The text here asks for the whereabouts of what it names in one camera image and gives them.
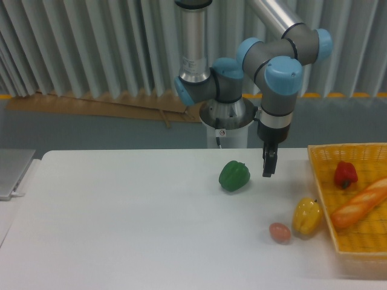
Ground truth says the orange baguette bread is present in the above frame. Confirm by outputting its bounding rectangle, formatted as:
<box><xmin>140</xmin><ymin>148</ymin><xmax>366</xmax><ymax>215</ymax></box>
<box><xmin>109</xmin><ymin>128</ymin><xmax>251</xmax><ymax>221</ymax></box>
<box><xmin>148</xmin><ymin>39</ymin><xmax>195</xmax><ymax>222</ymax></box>
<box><xmin>330</xmin><ymin>177</ymin><xmax>386</xmax><ymax>229</ymax></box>

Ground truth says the yellow woven basket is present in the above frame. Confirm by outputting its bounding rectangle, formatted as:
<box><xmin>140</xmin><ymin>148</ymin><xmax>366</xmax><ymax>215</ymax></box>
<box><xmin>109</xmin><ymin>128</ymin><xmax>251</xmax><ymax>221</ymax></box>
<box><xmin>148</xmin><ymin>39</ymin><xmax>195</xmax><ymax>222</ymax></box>
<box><xmin>308</xmin><ymin>143</ymin><xmax>386</xmax><ymax>279</ymax></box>

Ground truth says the silver laptop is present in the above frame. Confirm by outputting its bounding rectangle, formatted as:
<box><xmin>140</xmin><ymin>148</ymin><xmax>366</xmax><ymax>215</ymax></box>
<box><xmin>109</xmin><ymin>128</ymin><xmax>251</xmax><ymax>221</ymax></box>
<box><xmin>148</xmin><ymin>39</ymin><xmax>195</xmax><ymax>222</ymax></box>
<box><xmin>1</xmin><ymin>149</ymin><xmax>35</xmax><ymax>201</ymax></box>

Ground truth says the yellow bell pepper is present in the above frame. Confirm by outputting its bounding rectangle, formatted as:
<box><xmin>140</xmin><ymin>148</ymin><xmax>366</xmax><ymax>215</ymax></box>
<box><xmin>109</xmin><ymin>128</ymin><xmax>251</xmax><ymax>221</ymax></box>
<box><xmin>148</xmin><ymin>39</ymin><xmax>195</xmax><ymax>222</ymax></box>
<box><xmin>292</xmin><ymin>198</ymin><xmax>323</xmax><ymax>235</ymax></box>

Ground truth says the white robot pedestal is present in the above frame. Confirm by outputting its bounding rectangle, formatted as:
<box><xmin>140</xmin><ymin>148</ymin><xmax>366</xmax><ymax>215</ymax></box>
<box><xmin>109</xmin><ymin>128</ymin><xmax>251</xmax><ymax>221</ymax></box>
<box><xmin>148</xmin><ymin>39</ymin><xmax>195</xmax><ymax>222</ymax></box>
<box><xmin>199</xmin><ymin>97</ymin><xmax>256</xmax><ymax>149</ymax></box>

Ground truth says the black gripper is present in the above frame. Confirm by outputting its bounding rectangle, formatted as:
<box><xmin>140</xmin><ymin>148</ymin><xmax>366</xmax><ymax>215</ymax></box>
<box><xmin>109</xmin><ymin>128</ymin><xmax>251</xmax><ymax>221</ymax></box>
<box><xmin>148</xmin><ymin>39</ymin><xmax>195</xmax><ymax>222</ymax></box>
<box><xmin>257</xmin><ymin>121</ymin><xmax>290</xmax><ymax>178</ymax></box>

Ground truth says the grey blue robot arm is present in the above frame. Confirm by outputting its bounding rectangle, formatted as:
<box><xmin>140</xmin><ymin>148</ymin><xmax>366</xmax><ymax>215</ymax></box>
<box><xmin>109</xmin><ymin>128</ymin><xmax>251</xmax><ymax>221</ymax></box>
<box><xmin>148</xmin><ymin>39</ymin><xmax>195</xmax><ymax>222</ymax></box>
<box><xmin>174</xmin><ymin>1</ymin><xmax>333</xmax><ymax>177</ymax></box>

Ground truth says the black cable at pedestal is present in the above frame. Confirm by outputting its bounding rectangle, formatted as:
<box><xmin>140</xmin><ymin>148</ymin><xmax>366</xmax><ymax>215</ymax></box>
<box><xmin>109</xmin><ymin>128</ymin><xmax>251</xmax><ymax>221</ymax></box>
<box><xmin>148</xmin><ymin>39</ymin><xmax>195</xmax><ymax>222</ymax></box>
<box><xmin>214</xmin><ymin>118</ymin><xmax>224</xmax><ymax>149</ymax></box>

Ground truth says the red bell pepper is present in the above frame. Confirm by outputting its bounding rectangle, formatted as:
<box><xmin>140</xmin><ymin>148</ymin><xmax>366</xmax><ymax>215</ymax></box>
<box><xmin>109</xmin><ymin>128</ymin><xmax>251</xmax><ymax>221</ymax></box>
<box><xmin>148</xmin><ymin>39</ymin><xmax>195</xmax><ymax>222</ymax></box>
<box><xmin>334</xmin><ymin>161</ymin><xmax>358</xmax><ymax>189</ymax></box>

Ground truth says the green bell pepper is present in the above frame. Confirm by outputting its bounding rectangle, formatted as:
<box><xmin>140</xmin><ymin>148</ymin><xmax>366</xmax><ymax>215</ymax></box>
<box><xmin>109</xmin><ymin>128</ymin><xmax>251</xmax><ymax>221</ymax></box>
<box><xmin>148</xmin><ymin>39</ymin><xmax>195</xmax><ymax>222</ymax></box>
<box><xmin>218</xmin><ymin>160</ymin><xmax>250</xmax><ymax>192</ymax></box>

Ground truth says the brown cardboard sheet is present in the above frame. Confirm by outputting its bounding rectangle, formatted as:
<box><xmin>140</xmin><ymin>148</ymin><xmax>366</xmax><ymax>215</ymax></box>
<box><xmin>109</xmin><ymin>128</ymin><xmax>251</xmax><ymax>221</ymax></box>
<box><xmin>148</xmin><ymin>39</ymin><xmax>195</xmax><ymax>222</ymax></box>
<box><xmin>6</xmin><ymin>93</ymin><xmax>200</xmax><ymax>128</ymax></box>

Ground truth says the brown egg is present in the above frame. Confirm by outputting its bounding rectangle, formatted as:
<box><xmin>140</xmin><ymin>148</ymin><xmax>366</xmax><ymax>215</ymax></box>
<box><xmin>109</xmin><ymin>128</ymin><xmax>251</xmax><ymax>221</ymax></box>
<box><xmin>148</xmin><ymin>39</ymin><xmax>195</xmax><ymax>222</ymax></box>
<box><xmin>269</xmin><ymin>222</ymin><xmax>291</xmax><ymax>243</ymax></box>

